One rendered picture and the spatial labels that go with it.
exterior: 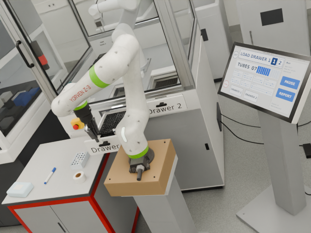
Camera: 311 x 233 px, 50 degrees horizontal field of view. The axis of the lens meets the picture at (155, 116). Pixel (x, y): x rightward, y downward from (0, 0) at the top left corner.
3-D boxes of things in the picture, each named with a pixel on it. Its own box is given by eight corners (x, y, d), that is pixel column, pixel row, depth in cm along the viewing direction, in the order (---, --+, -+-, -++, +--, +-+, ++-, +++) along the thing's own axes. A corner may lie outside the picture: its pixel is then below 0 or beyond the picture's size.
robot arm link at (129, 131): (152, 137, 186) (141, 111, 175) (146, 158, 174) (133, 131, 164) (132, 140, 191) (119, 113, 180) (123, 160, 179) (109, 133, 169)
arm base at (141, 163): (152, 181, 168) (148, 173, 165) (124, 186, 172) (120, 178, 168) (155, 146, 189) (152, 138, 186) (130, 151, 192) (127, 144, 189)
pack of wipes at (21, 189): (34, 186, 214) (31, 181, 212) (25, 198, 207) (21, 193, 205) (18, 185, 221) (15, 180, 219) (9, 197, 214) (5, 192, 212)
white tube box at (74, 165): (83, 168, 213) (80, 164, 211) (71, 169, 216) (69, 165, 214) (90, 155, 223) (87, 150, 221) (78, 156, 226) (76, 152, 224)
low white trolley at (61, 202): (134, 267, 232) (88, 193, 193) (57, 271, 250) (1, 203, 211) (147, 201, 278) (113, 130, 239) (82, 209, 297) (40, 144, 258)
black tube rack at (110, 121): (126, 137, 212) (122, 129, 209) (102, 142, 217) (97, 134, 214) (133, 117, 230) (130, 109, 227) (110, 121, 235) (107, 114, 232)
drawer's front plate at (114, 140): (133, 148, 203) (126, 134, 198) (90, 155, 212) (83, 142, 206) (133, 146, 205) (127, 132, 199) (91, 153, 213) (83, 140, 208)
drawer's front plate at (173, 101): (187, 109, 220) (182, 95, 214) (145, 117, 228) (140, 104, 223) (187, 107, 221) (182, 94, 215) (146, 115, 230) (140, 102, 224)
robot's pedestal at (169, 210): (202, 273, 212) (167, 191, 173) (159, 271, 224) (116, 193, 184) (208, 232, 235) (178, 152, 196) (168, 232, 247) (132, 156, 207)
